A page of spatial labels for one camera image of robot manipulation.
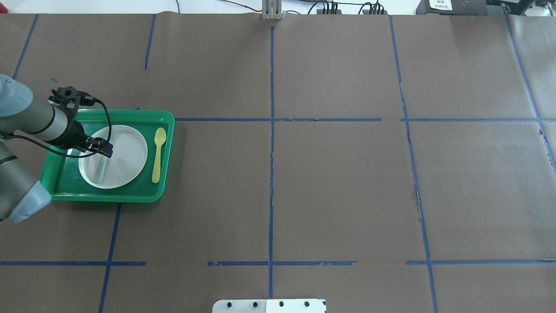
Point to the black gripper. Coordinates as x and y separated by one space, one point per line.
74 135

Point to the clear plastic fork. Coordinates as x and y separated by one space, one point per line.
100 170

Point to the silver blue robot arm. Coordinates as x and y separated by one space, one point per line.
50 124

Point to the white round plate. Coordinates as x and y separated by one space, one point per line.
130 153

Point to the yellow plastic spoon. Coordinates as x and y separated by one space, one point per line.
160 139

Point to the brown paper table cover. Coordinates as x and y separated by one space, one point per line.
388 164

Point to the black desktop box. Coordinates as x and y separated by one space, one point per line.
452 7

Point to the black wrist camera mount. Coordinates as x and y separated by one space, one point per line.
69 99

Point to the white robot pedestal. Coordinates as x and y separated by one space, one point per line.
270 306

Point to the aluminium frame post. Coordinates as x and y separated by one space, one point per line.
271 10

